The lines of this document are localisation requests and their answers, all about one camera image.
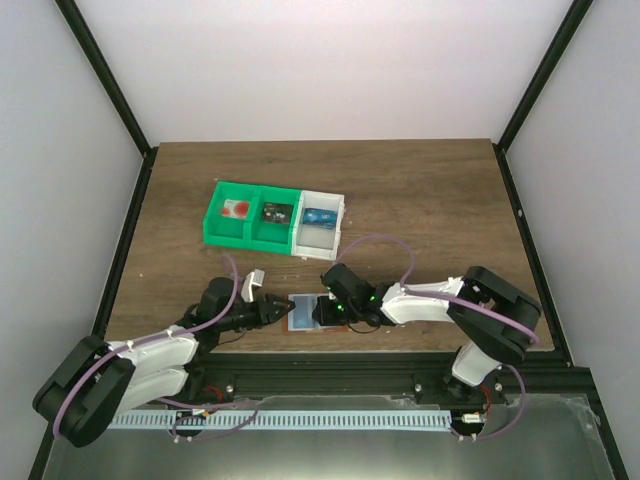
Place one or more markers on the black frame post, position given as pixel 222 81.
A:
pixel 93 53
pixel 562 38

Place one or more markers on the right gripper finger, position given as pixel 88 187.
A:
pixel 322 315
pixel 325 302

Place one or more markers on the black aluminium front rail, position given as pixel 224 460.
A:
pixel 424 377

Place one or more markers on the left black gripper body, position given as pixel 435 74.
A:
pixel 249 320

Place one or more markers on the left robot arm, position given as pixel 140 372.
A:
pixel 100 380

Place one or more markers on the black card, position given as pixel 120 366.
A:
pixel 277 213

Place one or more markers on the right black frame post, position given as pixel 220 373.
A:
pixel 562 38

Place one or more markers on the green bin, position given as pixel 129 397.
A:
pixel 219 231
pixel 269 237

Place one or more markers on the green bin middle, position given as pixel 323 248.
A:
pixel 269 237

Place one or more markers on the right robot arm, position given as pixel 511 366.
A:
pixel 498 319

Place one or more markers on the white bin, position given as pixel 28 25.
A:
pixel 313 242

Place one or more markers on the red white card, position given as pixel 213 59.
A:
pixel 235 209

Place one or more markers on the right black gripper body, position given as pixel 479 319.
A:
pixel 343 315

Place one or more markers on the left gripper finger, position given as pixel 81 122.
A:
pixel 275 312
pixel 277 303

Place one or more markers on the light blue cable duct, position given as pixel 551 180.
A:
pixel 285 420

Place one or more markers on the green bin left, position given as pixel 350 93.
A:
pixel 219 231

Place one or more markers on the left black frame post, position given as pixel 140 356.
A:
pixel 93 53

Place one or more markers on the light blue credit card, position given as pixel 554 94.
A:
pixel 320 218

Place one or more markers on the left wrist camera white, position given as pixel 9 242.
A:
pixel 252 282

